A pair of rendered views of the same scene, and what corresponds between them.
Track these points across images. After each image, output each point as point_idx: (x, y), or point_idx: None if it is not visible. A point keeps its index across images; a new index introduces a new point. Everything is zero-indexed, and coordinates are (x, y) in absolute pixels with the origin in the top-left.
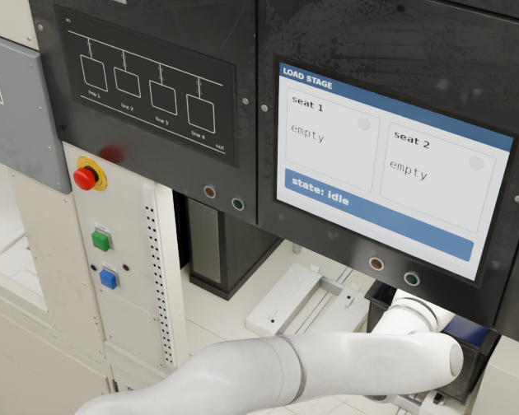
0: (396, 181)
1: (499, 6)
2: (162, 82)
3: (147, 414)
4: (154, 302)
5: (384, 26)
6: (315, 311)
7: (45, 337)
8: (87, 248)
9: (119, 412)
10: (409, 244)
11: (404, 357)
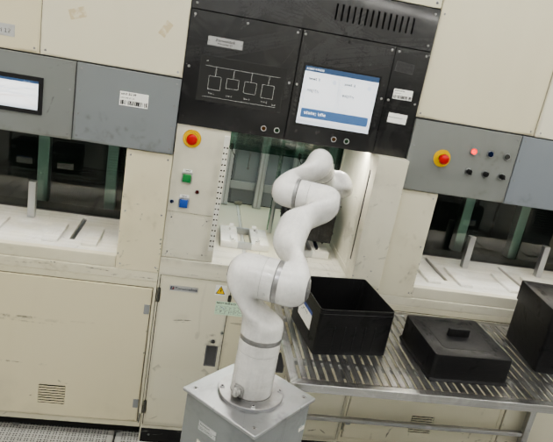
0: (343, 102)
1: (376, 39)
2: (251, 81)
3: (310, 167)
4: (210, 209)
5: (343, 48)
6: (242, 239)
7: (104, 280)
8: (171, 188)
9: (298, 171)
10: (346, 126)
11: (345, 175)
